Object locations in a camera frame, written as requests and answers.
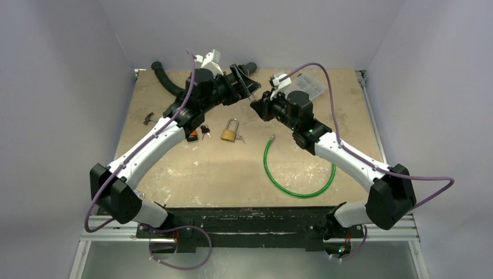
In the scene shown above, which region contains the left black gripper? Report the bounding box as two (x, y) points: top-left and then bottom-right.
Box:
(201, 65), (260, 113)

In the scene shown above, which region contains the green cable lock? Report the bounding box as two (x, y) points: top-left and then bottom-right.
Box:
(262, 134), (337, 199)

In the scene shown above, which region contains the large brass padlock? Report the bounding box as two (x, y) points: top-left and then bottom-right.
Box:
(220, 118), (240, 142)

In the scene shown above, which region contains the black head key bunch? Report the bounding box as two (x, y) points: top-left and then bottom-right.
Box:
(200, 124), (212, 140)

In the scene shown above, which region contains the orange black padlock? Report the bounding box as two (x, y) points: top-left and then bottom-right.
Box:
(187, 130), (198, 142)

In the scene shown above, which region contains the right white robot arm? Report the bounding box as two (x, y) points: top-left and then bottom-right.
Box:
(250, 91), (417, 237)

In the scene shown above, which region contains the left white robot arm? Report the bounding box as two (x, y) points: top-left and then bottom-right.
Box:
(90, 62), (260, 238)

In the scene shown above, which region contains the clear plastic organizer box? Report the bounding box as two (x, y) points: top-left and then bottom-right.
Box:
(284, 73), (327, 102)

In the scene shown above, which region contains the small black hammer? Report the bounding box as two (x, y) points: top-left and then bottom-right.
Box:
(142, 112), (159, 126)

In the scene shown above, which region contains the black corrugated hose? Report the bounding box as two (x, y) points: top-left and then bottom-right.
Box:
(151, 61), (258, 97)

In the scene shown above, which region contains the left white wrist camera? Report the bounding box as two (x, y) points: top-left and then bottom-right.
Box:
(194, 49), (223, 76)

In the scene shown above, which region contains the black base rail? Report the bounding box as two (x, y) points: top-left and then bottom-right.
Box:
(96, 205), (365, 254)

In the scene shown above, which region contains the aluminium frame rail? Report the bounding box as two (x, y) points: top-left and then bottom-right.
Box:
(81, 221), (138, 242)

